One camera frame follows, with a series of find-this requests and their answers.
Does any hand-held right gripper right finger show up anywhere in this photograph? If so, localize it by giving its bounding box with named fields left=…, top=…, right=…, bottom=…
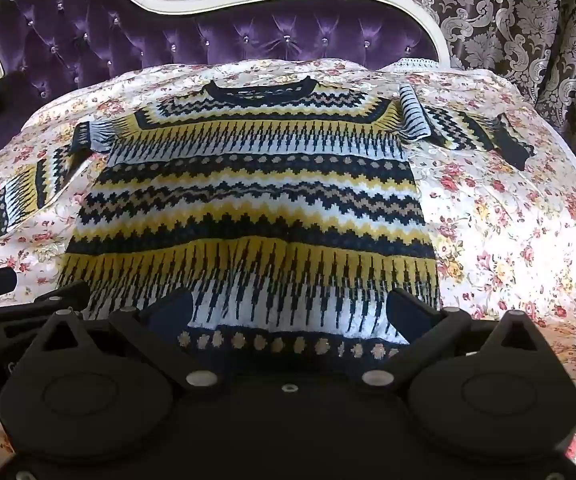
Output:
left=355, top=287, right=536, bottom=393

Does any brown silver damask curtain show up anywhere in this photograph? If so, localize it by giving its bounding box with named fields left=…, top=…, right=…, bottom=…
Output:
left=128, top=0, right=576, bottom=401

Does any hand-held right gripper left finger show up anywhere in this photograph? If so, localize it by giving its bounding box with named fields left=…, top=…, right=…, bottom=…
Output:
left=42, top=287, right=219, bottom=392

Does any white lace-trimmed pillow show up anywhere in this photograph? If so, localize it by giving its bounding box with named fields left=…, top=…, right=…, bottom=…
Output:
left=382, top=56, right=450, bottom=75

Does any floral quilted bedspread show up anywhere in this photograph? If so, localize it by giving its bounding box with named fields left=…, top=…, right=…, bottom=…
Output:
left=0, top=57, right=576, bottom=466

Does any yellow navy white patterned sweater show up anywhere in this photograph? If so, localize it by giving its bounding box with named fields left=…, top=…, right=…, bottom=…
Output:
left=0, top=75, right=536, bottom=361

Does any purple tufted headboard white frame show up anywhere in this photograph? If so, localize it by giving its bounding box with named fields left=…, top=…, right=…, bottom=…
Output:
left=0, top=0, right=451, bottom=216

